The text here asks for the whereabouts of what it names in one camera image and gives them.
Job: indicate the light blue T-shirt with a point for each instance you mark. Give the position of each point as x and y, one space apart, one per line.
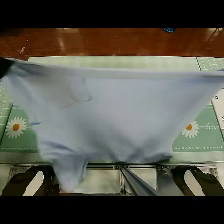
113 113

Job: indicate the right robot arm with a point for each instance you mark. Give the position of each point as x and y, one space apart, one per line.
195 181

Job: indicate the silver frame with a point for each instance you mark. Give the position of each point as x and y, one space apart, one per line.
140 186

